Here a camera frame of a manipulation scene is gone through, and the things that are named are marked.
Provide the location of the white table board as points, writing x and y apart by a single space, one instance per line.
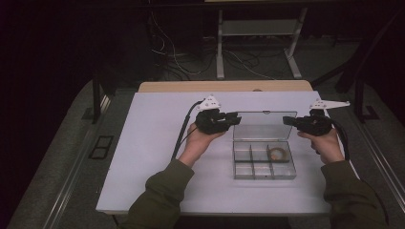
153 133

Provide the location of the black frame post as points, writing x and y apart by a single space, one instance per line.
359 108
95 98

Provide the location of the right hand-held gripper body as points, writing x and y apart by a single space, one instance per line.
316 125

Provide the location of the aluminium floor rail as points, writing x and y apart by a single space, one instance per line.
382 165
71 181

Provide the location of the wooden table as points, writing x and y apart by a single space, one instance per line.
191 86

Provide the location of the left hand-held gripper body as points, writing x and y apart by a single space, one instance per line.
210 122

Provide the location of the person's left hand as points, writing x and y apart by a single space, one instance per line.
196 146

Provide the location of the person's right hand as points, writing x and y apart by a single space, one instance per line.
328 148

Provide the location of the white metal stand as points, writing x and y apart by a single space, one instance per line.
258 27

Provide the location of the clear plastic compartment box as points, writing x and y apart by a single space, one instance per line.
261 168

